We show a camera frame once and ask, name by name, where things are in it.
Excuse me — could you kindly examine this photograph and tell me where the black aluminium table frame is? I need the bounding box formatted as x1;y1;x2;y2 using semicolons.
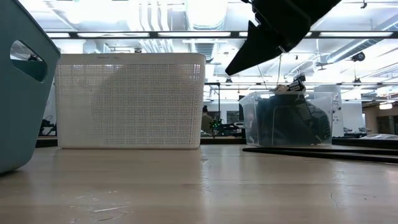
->
35;136;398;149

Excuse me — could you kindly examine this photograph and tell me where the black background equipment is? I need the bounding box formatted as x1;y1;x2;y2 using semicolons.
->
39;115;57;137

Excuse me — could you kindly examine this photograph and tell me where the person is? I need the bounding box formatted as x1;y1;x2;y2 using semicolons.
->
201;105;215;135

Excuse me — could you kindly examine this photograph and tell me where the black overhead frame beam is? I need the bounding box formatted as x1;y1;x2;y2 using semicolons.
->
43;30;394;40

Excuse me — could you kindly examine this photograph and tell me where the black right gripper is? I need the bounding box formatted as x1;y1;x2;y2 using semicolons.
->
224;0;343;77

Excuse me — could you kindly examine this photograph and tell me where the teal plastic bin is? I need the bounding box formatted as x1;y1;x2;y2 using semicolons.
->
0;0;62;174

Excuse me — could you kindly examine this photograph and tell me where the black clothes hanger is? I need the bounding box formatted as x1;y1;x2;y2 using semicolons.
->
242;146;398;165

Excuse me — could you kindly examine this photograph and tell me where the clear plastic container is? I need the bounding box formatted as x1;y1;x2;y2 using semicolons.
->
238;91;340;147

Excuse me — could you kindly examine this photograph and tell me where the white perforated plastic basket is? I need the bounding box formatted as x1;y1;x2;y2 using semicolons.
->
54;52;206;150

